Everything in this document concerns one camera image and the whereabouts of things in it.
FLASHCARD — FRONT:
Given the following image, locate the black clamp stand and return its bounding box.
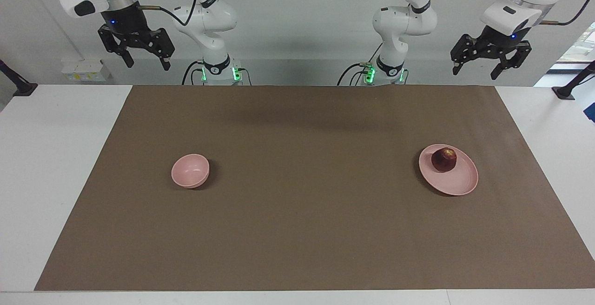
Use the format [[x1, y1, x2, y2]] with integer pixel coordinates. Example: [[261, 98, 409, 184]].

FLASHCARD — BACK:
[[0, 59, 38, 98], [551, 60, 595, 100]]

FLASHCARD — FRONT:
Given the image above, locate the brown table mat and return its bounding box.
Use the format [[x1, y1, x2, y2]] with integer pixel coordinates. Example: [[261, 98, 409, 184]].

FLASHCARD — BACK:
[[34, 85, 595, 292]]

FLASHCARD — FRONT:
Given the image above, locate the white wall socket box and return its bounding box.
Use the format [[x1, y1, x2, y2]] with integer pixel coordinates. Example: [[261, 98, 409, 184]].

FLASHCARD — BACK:
[[61, 59, 112, 83]]

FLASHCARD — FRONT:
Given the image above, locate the pink plate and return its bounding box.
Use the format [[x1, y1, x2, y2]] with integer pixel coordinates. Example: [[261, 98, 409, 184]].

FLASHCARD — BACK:
[[418, 144, 479, 197]]

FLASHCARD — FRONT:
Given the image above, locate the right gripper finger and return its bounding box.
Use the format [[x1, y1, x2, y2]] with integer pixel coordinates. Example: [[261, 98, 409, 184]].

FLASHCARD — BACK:
[[97, 25, 136, 69], [146, 27, 176, 72]]

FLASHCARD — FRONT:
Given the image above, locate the dark red apple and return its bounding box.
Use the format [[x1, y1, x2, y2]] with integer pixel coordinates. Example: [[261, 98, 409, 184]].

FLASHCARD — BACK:
[[430, 147, 458, 173]]

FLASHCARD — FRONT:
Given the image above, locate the black base cable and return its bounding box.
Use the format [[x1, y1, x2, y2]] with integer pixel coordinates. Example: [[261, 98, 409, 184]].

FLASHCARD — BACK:
[[181, 60, 205, 86], [337, 62, 369, 86]]

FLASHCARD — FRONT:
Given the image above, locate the window with dark frame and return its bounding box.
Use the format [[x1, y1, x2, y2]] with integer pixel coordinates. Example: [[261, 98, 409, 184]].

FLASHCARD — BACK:
[[549, 25, 595, 74]]

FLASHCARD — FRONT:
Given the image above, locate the pink bowl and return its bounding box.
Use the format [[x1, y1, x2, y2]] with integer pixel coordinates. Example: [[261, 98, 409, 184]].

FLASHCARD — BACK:
[[171, 153, 211, 189]]

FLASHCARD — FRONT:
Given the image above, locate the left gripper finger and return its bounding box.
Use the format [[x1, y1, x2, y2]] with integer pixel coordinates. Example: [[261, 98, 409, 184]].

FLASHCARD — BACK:
[[450, 34, 487, 76], [490, 40, 533, 81]]

